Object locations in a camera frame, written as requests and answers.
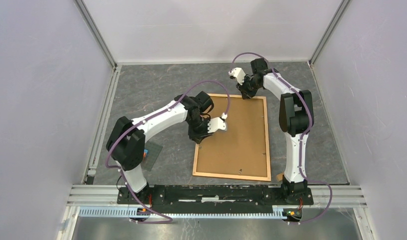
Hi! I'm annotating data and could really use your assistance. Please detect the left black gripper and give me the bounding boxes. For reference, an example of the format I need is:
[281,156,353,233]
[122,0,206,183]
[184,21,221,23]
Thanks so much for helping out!
[187,116,214,145]

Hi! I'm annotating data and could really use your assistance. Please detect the wooden picture frame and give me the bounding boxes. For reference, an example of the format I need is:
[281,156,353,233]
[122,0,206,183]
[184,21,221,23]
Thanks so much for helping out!
[192,93,272,182]

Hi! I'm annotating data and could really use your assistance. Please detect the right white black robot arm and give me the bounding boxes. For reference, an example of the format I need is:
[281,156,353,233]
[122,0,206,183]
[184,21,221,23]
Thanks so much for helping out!
[228,58,314,204]

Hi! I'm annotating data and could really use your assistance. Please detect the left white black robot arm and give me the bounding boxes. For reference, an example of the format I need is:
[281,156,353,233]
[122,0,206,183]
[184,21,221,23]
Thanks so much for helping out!
[106,91,214,204]

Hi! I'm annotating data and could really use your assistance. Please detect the grey building baseplate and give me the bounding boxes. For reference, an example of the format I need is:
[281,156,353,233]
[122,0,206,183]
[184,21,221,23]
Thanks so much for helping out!
[141,141,163,172]

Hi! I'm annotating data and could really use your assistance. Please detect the small cardboard block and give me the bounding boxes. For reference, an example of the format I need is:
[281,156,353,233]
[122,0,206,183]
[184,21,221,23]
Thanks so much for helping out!
[275,172,284,182]

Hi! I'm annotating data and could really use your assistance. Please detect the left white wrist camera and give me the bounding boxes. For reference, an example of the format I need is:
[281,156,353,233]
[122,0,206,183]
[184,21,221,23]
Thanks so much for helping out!
[207,112,228,134]

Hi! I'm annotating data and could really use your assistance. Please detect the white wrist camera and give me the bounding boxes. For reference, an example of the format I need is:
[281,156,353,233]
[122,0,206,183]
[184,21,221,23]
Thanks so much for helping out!
[207,112,228,134]
[228,67,246,85]

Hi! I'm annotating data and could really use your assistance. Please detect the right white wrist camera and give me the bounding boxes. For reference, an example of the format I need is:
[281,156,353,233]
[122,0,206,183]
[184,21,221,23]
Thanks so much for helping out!
[228,67,246,85]

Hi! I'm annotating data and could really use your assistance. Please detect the slotted cable duct rail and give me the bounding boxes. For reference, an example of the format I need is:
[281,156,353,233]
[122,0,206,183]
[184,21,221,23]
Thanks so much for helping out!
[78,206,287,220]

